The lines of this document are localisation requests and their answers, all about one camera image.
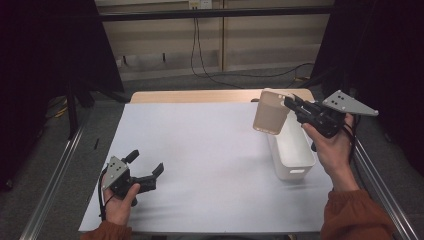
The white wall outlet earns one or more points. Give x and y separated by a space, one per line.
200 4

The black horizontal bar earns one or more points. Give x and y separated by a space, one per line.
213 14

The aluminium floor rail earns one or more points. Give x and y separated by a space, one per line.
53 183
383 193

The person's left hand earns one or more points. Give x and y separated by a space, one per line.
118 208

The white table mat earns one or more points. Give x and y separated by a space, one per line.
200 160

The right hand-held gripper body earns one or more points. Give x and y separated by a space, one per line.
328 115

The black curtain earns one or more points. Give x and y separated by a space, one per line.
393 60
50 66

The beige phone case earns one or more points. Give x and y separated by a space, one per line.
270 111

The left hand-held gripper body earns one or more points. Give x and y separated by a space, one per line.
121 181

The person's right hand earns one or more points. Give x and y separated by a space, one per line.
333 153

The white plastic storage bin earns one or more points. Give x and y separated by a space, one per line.
293 156

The small black floor object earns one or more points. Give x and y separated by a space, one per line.
96 143

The black metal stand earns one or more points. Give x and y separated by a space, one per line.
72 110

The dark table grommet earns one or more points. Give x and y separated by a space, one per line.
255 100

